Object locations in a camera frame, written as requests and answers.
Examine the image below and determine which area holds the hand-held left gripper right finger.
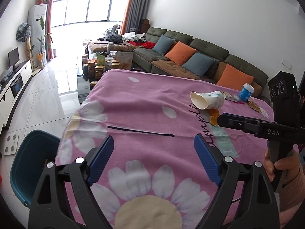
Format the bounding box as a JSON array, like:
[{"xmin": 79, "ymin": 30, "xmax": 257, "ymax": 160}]
[{"xmin": 193, "ymin": 134, "xmax": 280, "ymax": 229}]

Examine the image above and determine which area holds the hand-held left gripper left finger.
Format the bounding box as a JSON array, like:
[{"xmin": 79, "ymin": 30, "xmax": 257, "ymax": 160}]
[{"xmin": 28, "ymin": 135, "xmax": 115, "ymax": 229}]

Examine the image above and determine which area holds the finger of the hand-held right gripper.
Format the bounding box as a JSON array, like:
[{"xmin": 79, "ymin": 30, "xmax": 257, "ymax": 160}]
[{"xmin": 217, "ymin": 113, "xmax": 259, "ymax": 136}]

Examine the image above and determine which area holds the orange peel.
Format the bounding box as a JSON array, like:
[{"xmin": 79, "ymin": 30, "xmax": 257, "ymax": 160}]
[{"xmin": 207, "ymin": 108, "xmax": 221, "ymax": 126}]

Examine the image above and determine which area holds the teal plastic trash bin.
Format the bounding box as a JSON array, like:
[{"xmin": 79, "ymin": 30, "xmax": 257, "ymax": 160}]
[{"xmin": 11, "ymin": 129, "xmax": 62, "ymax": 209}]

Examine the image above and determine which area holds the person's right forearm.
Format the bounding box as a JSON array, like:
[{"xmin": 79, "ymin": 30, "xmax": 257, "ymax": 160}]
[{"xmin": 278, "ymin": 168, "xmax": 305, "ymax": 229}]

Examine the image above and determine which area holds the person's right hand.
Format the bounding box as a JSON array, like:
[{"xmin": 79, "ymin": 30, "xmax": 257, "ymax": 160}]
[{"xmin": 264, "ymin": 145, "xmax": 301, "ymax": 186}]

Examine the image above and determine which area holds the brown snack wrapper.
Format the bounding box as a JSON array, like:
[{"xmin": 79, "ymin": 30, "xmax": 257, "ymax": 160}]
[{"xmin": 248, "ymin": 100, "xmax": 270, "ymax": 118}]

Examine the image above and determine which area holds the clear snack wrapper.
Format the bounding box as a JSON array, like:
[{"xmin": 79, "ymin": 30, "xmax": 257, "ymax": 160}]
[{"xmin": 223, "ymin": 92, "xmax": 239, "ymax": 101}]

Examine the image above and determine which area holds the blue and white small cup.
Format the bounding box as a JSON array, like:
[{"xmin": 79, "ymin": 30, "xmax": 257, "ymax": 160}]
[{"xmin": 238, "ymin": 83, "xmax": 254, "ymax": 101}]

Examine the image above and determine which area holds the white paper cup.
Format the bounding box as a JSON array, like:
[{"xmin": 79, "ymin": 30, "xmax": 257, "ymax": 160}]
[{"xmin": 190, "ymin": 90, "xmax": 225, "ymax": 110}]

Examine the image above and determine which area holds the orange cushion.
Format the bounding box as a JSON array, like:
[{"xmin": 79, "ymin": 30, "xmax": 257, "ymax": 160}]
[
  {"xmin": 216, "ymin": 64, "xmax": 254, "ymax": 91},
  {"xmin": 164, "ymin": 41, "xmax": 197, "ymax": 66}
]

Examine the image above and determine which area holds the glass top coffee table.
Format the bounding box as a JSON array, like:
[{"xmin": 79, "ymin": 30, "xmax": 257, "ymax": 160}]
[{"xmin": 77, "ymin": 50, "xmax": 134, "ymax": 103}]

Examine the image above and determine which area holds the blue cushion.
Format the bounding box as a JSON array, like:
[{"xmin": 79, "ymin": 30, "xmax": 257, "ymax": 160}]
[
  {"xmin": 182, "ymin": 52, "xmax": 215, "ymax": 78},
  {"xmin": 152, "ymin": 35, "xmax": 175, "ymax": 56}
]

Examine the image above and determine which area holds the pink floral blanket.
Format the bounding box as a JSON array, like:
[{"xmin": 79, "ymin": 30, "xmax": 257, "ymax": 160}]
[{"xmin": 56, "ymin": 69, "xmax": 301, "ymax": 229}]

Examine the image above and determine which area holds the grey-green sofa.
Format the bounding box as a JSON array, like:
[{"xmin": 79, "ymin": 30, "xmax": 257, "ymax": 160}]
[{"xmin": 87, "ymin": 27, "xmax": 270, "ymax": 98}]

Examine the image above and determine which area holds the group of glass jars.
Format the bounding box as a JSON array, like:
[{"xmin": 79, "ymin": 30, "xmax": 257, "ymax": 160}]
[{"xmin": 82, "ymin": 52, "xmax": 121, "ymax": 87}]

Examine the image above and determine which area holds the white bathroom scale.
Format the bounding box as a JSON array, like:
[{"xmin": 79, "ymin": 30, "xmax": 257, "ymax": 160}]
[{"xmin": 2, "ymin": 134, "xmax": 19, "ymax": 156}]

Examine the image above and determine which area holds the tan paper bag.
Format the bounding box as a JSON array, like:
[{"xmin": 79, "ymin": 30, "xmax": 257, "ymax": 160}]
[{"xmin": 116, "ymin": 52, "xmax": 134, "ymax": 71}]

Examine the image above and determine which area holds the white and black TV cabinet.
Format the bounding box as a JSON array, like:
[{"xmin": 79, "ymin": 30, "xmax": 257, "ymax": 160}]
[{"xmin": 0, "ymin": 60, "xmax": 32, "ymax": 130}]

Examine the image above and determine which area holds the black cabinet appliance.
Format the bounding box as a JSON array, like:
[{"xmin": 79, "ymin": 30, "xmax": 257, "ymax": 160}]
[{"xmin": 10, "ymin": 73, "xmax": 24, "ymax": 98}]

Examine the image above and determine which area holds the tall leafy potted plant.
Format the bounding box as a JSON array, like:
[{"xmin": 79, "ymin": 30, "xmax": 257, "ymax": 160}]
[{"xmin": 31, "ymin": 16, "xmax": 53, "ymax": 69}]

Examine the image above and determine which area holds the red cloth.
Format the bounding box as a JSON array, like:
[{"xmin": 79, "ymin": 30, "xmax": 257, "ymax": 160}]
[{"xmin": 140, "ymin": 41, "xmax": 156, "ymax": 50}]

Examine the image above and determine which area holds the pile of clothes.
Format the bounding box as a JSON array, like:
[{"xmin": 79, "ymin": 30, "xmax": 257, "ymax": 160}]
[{"xmin": 105, "ymin": 32, "xmax": 146, "ymax": 44}]

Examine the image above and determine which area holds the clear plastic bag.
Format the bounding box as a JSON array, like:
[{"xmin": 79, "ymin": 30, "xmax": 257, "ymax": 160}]
[{"xmin": 0, "ymin": 67, "xmax": 15, "ymax": 84}]

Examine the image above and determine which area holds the white exercise machine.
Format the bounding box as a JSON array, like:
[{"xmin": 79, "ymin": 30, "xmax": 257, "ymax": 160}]
[{"xmin": 105, "ymin": 24, "xmax": 120, "ymax": 37}]

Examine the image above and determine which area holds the beige standing fan pole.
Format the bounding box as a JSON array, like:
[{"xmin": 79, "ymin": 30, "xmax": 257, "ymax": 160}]
[{"xmin": 26, "ymin": 37, "xmax": 36, "ymax": 74}]

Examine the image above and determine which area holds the black monitor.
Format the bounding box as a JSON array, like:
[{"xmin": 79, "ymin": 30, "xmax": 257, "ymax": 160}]
[{"xmin": 8, "ymin": 47, "xmax": 20, "ymax": 67}]

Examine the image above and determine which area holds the dark wooden cabinet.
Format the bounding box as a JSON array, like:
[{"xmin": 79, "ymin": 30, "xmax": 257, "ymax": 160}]
[{"xmin": 139, "ymin": 19, "xmax": 150, "ymax": 34}]

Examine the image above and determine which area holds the white standing air conditioner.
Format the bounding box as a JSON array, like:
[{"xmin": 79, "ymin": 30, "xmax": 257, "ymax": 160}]
[{"xmin": 27, "ymin": 4, "xmax": 47, "ymax": 66}]

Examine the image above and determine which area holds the patterned fan cover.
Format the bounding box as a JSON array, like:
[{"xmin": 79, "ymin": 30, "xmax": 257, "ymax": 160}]
[{"xmin": 15, "ymin": 23, "xmax": 32, "ymax": 42}]

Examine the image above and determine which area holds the large window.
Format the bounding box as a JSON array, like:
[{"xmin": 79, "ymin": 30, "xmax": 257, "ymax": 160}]
[{"xmin": 51, "ymin": 0, "xmax": 127, "ymax": 28}]

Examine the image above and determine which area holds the orange and grey curtain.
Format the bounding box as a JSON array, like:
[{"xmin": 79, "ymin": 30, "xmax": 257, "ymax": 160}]
[
  {"xmin": 39, "ymin": 0, "xmax": 56, "ymax": 61},
  {"xmin": 120, "ymin": 0, "xmax": 152, "ymax": 36}
]

